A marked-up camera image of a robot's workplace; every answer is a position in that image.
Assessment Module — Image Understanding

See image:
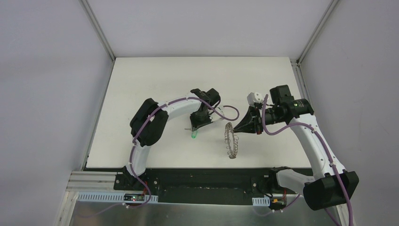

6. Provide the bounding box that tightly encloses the green plastic key tag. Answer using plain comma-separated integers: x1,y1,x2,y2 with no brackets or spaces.
191,130,198,139

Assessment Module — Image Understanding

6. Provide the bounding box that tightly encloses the metal disc with key rings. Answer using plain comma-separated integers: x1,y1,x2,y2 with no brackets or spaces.
224,122,239,159

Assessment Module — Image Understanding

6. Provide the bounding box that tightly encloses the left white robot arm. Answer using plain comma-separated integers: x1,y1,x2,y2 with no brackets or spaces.
120,89,221,190

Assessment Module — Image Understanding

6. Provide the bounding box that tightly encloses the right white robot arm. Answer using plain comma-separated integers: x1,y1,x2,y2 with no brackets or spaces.
233,85,359,210

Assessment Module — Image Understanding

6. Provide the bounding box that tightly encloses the left controller board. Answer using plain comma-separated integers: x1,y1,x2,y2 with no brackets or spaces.
123,193,146,203

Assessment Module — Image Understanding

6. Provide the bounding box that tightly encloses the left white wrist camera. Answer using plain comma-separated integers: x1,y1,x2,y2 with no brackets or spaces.
209,107,225,122

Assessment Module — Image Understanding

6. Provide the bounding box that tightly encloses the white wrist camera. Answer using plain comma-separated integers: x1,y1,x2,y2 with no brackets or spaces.
247,92,265,107
209,107,225,122

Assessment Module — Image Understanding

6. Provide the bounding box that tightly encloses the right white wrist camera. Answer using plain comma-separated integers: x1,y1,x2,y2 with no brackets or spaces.
247,92,265,107

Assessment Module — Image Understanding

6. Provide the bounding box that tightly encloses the aluminium frame rail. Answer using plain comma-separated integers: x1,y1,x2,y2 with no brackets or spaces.
79,0,116,63

